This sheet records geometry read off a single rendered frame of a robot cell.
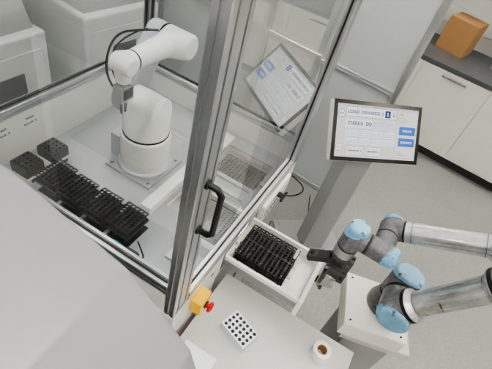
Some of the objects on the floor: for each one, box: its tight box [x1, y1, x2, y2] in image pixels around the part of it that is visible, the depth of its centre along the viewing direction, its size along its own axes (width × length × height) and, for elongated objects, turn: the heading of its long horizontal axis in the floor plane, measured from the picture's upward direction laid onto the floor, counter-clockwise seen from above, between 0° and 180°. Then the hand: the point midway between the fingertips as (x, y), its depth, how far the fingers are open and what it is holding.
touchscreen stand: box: [272, 160, 372, 281], centre depth 246 cm, size 50×45×102 cm
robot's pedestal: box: [320, 307, 409, 369], centre depth 192 cm, size 30×30×76 cm
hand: (318, 279), depth 154 cm, fingers open, 3 cm apart
